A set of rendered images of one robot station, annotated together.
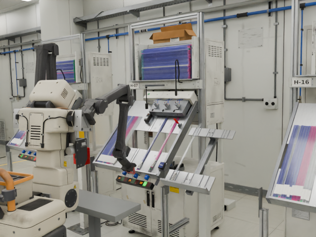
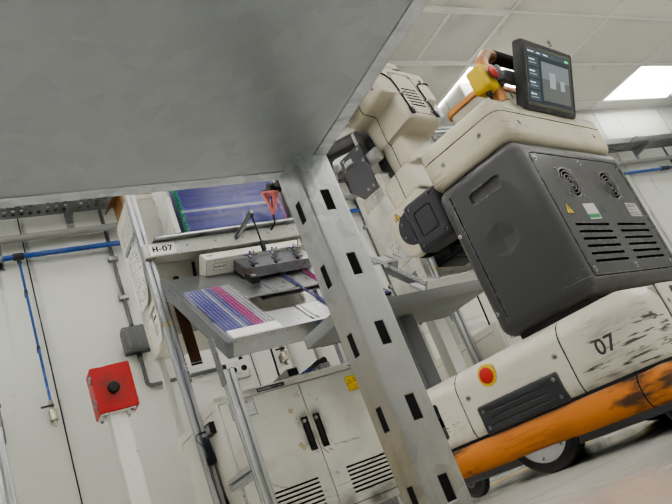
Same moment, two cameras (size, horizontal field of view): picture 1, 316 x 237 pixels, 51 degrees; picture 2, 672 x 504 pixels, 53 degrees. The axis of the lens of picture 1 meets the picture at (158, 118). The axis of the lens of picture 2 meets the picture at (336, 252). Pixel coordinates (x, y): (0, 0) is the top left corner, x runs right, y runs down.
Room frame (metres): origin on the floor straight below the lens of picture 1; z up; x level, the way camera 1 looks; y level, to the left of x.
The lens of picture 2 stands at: (1.54, 2.49, 0.09)
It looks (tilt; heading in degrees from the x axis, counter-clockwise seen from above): 20 degrees up; 288
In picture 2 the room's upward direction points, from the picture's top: 22 degrees counter-clockwise
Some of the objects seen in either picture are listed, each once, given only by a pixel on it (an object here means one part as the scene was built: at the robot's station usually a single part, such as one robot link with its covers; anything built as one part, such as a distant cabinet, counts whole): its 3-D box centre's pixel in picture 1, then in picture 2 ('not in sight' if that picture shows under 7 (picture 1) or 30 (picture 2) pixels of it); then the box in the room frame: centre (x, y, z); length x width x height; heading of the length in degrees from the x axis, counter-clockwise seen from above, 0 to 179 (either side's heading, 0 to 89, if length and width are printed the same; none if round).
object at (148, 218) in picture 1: (173, 197); (292, 469); (2.93, -0.13, 0.31); 0.70 x 0.65 x 0.62; 51
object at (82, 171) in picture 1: (82, 188); (135, 484); (3.03, 0.73, 0.39); 0.24 x 0.24 x 0.78; 51
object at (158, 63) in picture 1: (168, 63); (227, 207); (2.80, -0.10, 1.52); 0.51 x 0.13 x 0.27; 51
